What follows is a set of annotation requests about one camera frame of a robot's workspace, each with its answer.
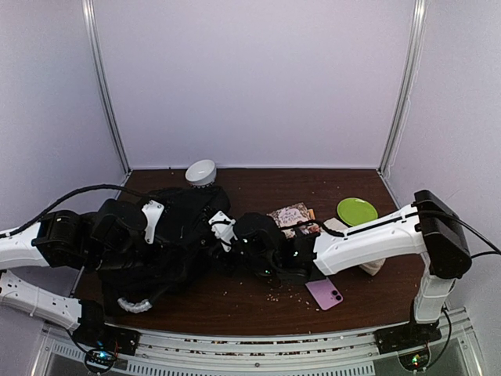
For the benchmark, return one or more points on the left aluminium frame post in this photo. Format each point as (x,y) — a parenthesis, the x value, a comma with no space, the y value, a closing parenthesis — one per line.
(89,15)

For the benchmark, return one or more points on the right aluminium frame post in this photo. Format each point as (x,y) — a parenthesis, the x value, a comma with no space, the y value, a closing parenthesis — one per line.
(402,106)

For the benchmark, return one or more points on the aluminium frame post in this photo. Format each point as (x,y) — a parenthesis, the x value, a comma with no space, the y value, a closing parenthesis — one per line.
(89,15)
(402,106)

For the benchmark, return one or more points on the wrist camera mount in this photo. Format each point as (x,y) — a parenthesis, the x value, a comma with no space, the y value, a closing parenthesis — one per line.
(222,227)
(153,211)

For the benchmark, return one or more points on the front aluminium rail base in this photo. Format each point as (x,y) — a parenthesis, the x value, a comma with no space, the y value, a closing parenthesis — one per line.
(354,352)

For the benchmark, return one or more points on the illustrated paperback book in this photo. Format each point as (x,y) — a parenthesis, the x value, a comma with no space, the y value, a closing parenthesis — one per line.
(291,215)

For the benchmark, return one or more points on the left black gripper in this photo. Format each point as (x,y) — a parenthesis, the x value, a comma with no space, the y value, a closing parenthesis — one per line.
(151,262)

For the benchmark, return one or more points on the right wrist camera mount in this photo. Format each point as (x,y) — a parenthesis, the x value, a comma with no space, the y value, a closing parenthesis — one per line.
(222,227)

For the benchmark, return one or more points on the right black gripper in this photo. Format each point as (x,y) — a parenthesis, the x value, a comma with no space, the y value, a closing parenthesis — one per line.
(220,262)

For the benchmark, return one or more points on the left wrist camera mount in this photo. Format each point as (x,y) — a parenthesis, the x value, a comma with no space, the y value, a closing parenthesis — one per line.
(153,211)

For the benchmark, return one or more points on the green round plate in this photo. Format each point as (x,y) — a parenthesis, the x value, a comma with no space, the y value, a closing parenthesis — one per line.
(354,211)

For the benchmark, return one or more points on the cream fabric pencil pouch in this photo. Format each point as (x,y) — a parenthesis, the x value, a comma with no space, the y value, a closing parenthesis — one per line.
(372,268)

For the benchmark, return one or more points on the pink smartphone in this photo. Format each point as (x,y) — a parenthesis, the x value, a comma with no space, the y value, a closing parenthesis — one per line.
(325,293)

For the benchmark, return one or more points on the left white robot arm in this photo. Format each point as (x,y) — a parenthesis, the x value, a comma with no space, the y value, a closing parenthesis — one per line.
(107,239)

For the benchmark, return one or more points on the white patterned ceramic bowl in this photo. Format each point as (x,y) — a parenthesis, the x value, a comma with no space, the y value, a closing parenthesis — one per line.
(201,173)

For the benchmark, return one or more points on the black student backpack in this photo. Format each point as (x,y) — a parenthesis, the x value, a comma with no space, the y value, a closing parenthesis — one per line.
(183,242)

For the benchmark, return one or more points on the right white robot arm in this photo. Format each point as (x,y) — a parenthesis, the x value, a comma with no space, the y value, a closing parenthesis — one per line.
(427,227)

